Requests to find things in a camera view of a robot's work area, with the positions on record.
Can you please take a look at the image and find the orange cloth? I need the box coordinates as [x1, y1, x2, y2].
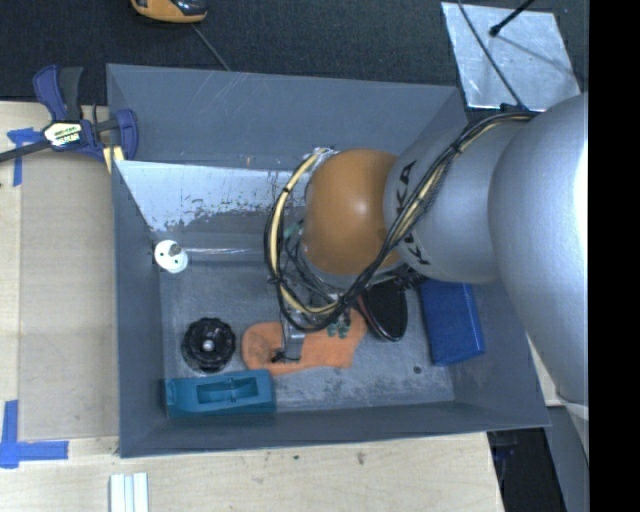
[240, 306, 369, 377]

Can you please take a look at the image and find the black ribbed round lid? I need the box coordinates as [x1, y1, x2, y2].
[180, 316, 238, 374]

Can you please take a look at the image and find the black oval thing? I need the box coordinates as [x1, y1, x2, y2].
[360, 278, 410, 343]

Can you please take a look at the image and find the white round knob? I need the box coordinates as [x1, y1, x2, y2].
[153, 238, 190, 275]

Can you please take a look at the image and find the blue sponge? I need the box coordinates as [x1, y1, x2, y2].
[418, 278, 488, 368]

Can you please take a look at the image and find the pale wood board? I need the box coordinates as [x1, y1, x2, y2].
[18, 148, 122, 442]

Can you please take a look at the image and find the grey metal bin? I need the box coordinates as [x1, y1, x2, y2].
[105, 62, 552, 459]

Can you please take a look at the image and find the teal block with handle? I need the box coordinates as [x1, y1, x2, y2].
[160, 369, 278, 420]

